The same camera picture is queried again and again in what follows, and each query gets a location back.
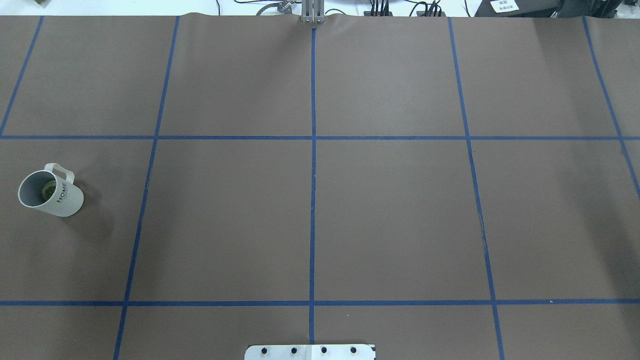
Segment aluminium frame post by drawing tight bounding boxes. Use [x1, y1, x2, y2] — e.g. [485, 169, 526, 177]
[301, 0, 326, 24]

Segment white HOME mug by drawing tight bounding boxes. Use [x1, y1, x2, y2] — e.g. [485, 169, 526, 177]
[17, 162, 85, 218]

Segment black box with label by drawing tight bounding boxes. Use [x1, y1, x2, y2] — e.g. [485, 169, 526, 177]
[473, 0, 626, 19]

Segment green lemon slices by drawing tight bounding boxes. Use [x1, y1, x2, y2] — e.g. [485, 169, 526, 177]
[40, 180, 57, 202]

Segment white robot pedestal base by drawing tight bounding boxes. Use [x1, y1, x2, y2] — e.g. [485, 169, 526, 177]
[244, 344, 377, 360]

